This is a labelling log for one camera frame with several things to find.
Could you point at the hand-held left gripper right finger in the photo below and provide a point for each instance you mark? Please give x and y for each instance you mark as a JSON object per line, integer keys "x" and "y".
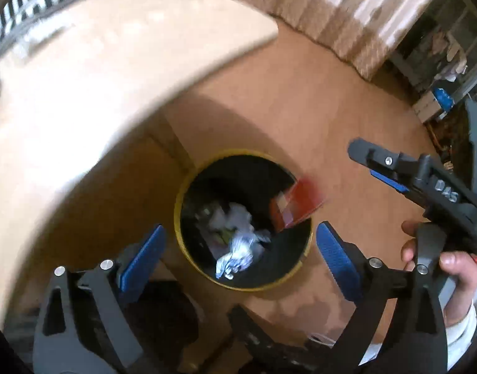
{"x": 338, "y": 257}

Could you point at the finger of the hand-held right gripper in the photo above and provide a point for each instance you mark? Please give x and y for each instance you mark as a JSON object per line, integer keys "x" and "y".
{"x": 382, "y": 159}

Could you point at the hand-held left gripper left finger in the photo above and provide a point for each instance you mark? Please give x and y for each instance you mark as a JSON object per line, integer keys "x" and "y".
{"x": 145, "y": 257}

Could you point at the red white packet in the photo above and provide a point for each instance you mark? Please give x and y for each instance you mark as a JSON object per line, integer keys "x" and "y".
{"x": 301, "y": 198}

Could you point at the black yellow-rimmed trash bin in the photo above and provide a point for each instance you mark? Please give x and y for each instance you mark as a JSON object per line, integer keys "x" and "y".
{"x": 238, "y": 179}

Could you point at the person's right forearm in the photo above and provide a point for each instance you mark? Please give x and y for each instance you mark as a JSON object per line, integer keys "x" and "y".
{"x": 460, "y": 343}

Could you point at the person's right hand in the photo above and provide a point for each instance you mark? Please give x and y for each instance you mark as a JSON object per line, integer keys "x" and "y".
{"x": 458, "y": 276}

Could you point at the blue packet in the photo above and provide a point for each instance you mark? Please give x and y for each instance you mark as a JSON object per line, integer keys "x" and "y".
{"x": 444, "y": 98}

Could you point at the silver crumpled wrapper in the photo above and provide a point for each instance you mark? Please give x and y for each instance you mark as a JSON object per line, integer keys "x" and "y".
{"x": 238, "y": 259}

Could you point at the white crumpled paper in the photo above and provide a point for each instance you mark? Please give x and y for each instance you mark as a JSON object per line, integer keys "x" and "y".
{"x": 234, "y": 218}

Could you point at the metal storage rack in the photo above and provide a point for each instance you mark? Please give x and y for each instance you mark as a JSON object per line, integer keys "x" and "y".
{"x": 437, "y": 39}

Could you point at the beige patterned curtain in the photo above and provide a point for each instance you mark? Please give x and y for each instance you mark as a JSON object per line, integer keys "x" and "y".
{"x": 340, "y": 7}

